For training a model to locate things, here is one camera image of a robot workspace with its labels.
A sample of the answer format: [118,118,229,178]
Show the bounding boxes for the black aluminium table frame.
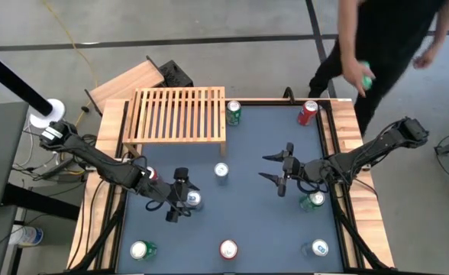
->
[94,98,367,275]

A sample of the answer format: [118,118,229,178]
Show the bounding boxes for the light wooden bench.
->
[85,57,166,115]

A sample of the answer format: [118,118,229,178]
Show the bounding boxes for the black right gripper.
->
[258,142,327,198]

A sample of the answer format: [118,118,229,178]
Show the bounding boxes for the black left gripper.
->
[140,167,201,224]

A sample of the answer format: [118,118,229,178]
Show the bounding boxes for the wooden slatted shelf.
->
[121,86,228,157]

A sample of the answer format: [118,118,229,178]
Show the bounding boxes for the green Sprite can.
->
[299,190,327,213]
[225,99,243,127]
[129,239,158,262]

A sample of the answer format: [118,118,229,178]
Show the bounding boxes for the white round pole base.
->
[28,98,66,130]

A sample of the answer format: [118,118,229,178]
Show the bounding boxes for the blue silver slim can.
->
[213,162,230,186]
[300,238,330,257]
[185,189,205,211]

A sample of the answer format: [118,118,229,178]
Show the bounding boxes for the black power strip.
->
[37,156,86,183]

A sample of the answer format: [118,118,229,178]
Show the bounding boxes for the black cable loop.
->
[283,86,297,105]

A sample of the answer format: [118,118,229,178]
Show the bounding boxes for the grey desk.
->
[0,101,30,212]

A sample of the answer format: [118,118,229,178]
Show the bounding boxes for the yellow cable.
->
[40,0,99,129]

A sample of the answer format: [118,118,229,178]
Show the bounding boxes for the wooden table side board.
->
[319,98,396,268]
[66,98,130,270]

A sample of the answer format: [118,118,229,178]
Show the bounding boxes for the black pole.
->
[0,43,54,118]

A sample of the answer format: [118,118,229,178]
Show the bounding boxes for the white plastic bottle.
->
[8,224,45,248]

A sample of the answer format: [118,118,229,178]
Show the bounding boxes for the person's hand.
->
[412,41,441,70]
[341,57,376,99]

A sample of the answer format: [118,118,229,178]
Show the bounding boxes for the white cable bundle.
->
[12,114,63,171]

